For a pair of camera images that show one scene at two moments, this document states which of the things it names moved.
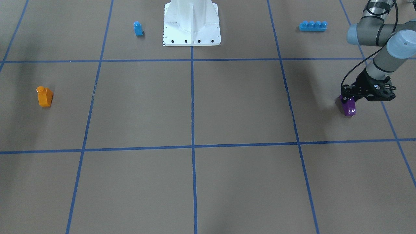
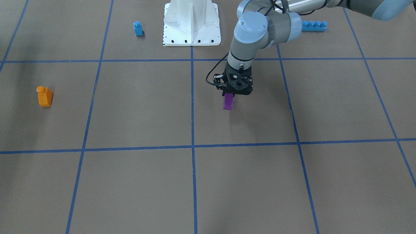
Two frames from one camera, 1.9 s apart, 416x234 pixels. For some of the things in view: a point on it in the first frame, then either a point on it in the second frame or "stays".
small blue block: (138, 28) stays
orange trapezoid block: (45, 95) stays
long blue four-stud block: (311, 25) stays
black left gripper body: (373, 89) to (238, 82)
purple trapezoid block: (349, 108) to (228, 101)
